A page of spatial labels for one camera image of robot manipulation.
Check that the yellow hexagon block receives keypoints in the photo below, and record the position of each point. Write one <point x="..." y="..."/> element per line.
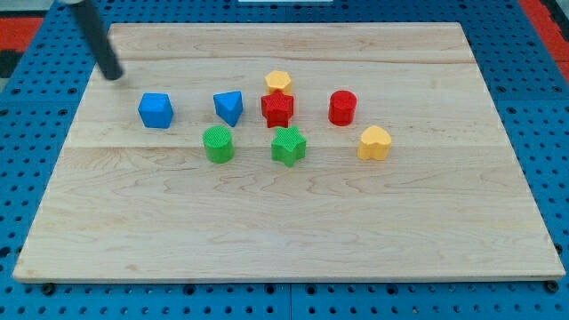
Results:
<point x="278" y="81"/>

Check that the blue cube block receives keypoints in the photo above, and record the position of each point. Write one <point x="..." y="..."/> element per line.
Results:
<point x="155" y="110"/>

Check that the light wooden board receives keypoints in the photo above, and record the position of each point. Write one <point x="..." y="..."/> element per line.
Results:
<point x="130" y="204"/>

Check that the green star block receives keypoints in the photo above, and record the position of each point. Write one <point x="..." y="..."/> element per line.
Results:
<point x="288" y="146"/>

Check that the red star block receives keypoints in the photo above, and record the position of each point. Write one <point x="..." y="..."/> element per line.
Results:
<point x="277" y="108"/>

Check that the green cylinder block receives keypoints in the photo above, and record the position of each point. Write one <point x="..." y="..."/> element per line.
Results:
<point x="218" y="144"/>

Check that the blue triangle block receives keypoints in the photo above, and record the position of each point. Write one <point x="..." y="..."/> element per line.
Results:
<point x="229" y="106"/>

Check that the red cylinder block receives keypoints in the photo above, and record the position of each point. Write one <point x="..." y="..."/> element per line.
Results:
<point x="342" y="107"/>

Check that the yellow heart block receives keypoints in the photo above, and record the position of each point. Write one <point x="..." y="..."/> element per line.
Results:
<point x="375" y="143"/>

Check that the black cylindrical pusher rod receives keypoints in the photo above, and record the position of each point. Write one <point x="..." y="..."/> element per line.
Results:
<point x="95" y="34"/>

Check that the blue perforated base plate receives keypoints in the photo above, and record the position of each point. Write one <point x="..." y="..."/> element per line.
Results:
<point x="41" y="97"/>

